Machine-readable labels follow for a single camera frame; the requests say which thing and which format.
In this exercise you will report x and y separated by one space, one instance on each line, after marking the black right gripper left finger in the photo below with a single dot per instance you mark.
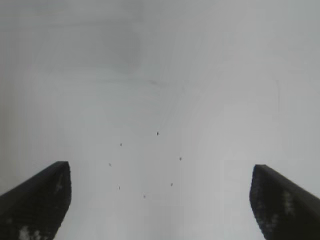
32 205

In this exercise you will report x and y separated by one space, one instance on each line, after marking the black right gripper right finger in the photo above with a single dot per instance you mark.
282 207

